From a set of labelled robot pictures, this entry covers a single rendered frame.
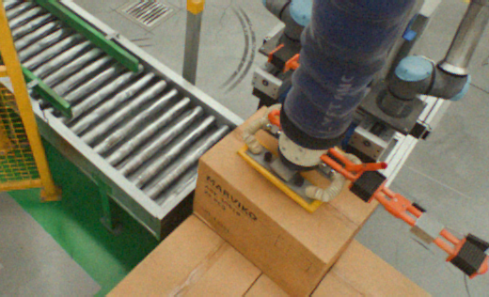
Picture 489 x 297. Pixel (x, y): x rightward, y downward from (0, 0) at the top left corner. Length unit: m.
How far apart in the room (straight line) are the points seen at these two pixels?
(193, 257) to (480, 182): 2.10
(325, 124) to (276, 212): 0.45
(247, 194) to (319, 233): 0.29
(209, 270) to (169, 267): 0.16
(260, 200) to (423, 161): 1.85
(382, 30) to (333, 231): 0.82
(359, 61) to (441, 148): 2.35
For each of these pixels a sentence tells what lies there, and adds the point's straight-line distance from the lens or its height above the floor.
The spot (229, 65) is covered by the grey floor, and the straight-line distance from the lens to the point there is 3.60.
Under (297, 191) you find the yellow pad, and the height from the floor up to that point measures 1.07.
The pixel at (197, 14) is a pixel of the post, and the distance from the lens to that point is 2.51.
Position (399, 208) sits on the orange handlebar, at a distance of 1.63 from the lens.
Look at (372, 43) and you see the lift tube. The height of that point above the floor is 1.71.
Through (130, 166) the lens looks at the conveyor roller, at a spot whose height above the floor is 0.55.
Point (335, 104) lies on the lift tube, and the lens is 1.42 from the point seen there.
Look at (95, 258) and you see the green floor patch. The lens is 2.70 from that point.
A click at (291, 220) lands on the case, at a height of 0.94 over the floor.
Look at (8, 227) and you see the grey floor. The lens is 2.87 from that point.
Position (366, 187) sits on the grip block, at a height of 1.20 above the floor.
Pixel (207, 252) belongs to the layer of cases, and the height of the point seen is 0.54.
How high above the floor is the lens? 2.46
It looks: 50 degrees down
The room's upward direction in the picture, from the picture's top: 6 degrees clockwise
